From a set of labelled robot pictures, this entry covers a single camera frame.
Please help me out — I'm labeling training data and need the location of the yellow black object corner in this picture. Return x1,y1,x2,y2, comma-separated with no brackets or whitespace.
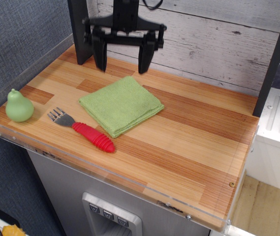
0,225,26,236

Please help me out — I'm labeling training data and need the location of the dark left frame post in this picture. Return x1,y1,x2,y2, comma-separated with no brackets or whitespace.
67,0,93,65

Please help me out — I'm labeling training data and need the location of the silver dispenser button panel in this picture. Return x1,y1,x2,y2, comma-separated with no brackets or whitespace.
82,192,143,236

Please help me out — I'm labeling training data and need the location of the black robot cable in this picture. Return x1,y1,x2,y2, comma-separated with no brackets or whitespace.
142,0,164,11

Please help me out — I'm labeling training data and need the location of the silver toy fridge cabinet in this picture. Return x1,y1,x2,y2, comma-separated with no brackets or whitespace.
28,151,210,236

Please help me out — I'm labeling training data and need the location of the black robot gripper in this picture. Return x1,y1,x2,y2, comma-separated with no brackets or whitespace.
82,0,167,74

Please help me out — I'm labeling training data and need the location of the red handled metal fork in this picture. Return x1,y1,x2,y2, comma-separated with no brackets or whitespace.
47,107,116,153

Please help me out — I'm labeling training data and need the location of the green plastic pear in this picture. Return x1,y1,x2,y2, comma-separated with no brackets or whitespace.
5,88,34,122

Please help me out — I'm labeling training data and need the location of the dark frame post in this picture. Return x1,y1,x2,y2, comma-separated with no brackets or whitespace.
252,34,280,117
67,0,93,65

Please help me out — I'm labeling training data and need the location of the green folded towel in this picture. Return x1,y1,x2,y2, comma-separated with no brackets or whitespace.
79,76,164,138

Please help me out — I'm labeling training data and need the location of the dark right frame post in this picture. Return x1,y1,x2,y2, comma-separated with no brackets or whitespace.
252,34,280,117

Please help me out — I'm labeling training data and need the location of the white plastic sink unit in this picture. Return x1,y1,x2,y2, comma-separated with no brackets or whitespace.
245,88,280,189

